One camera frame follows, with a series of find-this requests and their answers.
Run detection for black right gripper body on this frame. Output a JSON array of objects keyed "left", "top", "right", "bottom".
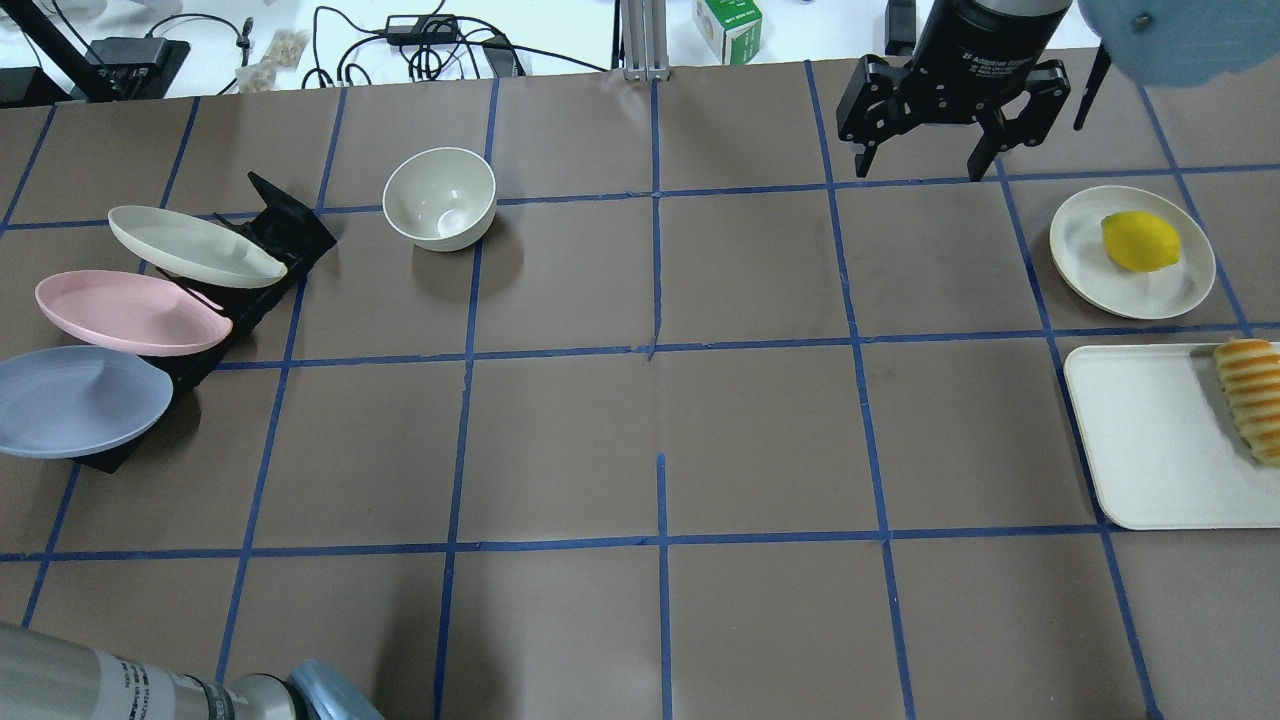
[{"left": 836, "top": 1, "right": 1071, "bottom": 129}]

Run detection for blue plate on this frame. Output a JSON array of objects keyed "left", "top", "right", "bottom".
[{"left": 1, "top": 345, "right": 173, "bottom": 459}]

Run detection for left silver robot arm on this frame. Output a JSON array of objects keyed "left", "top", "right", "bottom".
[{"left": 1, "top": 623, "right": 383, "bottom": 719}]

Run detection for cream plate under lemon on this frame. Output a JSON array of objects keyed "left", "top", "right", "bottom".
[{"left": 1050, "top": 184, "right": 1217, "bottom": 320}]

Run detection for ridged bread loaf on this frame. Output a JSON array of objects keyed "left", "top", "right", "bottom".
[{"left": 1212, "top": 338, "right": 1279, "bottom": 468}]

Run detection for cream plate in rack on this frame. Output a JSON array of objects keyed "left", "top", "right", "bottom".
[{"left": 108, "top": 205, "right": 288, "bottom": 290}]

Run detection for pink plate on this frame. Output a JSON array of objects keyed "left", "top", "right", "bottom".
[{"left": 35, "top": 270, "right": 233, "bottom": 357}]

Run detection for yellow lemon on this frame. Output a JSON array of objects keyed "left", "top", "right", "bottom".
[{"left": 1100, "top": 211, "right": 1181, "bottom": 273}]

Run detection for green white carton box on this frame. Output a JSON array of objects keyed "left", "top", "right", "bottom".
[{"left": 692, "top": 1, "right": 764, "bottom": 65}]

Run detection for white rectangular tray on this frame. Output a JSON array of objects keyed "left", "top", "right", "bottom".
[{"left": 1064, "top": 343, "right": 1279, "bottom": 530}]

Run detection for cream bowl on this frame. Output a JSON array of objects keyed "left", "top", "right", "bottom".
[{"left": 381, "top": 147, "right": 497, "bottom": 252}]

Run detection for black power adapter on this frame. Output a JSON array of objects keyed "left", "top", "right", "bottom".
[{"left": 381, "top": 13, "right": 462, "bottom": 47}]

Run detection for black dish rack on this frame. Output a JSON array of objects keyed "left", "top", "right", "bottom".
[{"left": 78, "top": 172, "right": 338, "bottom": 474}]

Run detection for aluminium frame post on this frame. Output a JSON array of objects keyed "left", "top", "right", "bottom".
[{"left": 611, "top": 1, "right": 669, "bottom": 82}]

